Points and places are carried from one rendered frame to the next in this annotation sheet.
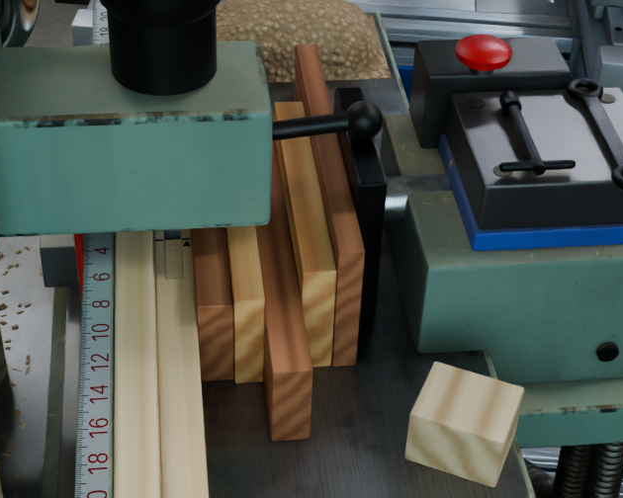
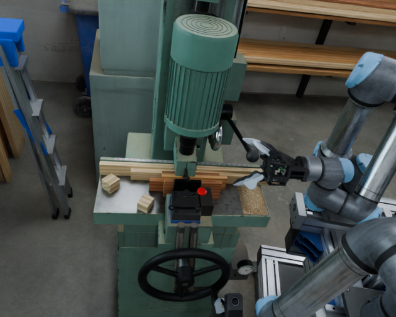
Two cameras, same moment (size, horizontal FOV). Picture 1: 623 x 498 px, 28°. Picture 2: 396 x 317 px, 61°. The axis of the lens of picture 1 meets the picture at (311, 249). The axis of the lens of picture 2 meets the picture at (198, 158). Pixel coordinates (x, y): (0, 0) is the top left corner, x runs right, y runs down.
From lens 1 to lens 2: 105 cm
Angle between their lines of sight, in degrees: 63
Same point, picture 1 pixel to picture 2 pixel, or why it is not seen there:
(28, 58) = not seen: hidden behind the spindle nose
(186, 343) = (158, 172)
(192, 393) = (149, 172)
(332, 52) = (244, 202)
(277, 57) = (242, 194)
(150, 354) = (154, 166)
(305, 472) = (143, 189)
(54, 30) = not seen: outside the picture
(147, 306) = (163, 166)
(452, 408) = (144, 198)
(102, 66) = not seen: hidden behind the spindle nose
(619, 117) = (190, 212)
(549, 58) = (205, 203)
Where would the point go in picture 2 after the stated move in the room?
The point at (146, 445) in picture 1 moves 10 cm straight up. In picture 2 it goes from (138, 165) to (139, 143)
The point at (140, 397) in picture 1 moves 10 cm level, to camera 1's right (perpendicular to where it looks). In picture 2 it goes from (146, 165) to (141, 184)
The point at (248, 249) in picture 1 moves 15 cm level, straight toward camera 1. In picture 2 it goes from (172, 175) to (129, 171)
